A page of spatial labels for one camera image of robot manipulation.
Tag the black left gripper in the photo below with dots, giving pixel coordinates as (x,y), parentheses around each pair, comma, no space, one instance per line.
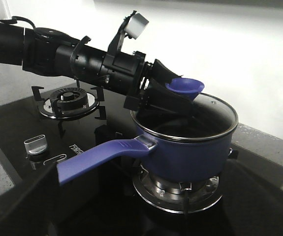
(122,73)

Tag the glass pot lid blue knob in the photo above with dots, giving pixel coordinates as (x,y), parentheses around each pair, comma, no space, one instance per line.
(209,119)

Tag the blue saucepan with handle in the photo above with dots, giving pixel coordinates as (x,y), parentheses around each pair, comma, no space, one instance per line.
(180,161)

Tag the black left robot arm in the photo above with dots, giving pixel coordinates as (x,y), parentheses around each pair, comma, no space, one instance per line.
(48,52)

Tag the left black pot support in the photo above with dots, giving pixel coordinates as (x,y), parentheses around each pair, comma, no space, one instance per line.
(99,96)

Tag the black pot support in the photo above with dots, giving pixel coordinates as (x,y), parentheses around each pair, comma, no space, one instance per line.
(128,167)
(99,96)

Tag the right black pot support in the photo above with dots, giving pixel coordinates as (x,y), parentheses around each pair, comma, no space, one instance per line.
(128,167)

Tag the left gas burner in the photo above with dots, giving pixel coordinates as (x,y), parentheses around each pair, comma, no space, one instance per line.
(67,103)

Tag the gas burner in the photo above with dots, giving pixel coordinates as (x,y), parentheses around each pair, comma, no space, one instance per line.
(177,197)
(67,103)

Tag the black glass gas stove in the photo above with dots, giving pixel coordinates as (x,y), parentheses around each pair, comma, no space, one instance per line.
(95,204)

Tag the right gas burner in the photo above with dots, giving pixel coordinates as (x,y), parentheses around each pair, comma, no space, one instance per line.
(177,197)

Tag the silver right stove knob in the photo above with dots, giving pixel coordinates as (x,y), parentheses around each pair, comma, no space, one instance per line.
(58,158)

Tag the silver stove knob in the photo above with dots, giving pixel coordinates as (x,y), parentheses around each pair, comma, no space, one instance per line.
(58,158)
(36,145)

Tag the silver left stove knob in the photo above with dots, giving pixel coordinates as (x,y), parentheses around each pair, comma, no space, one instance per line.
(36,145)

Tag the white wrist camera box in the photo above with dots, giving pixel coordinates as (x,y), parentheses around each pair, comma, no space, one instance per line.
(135,25)

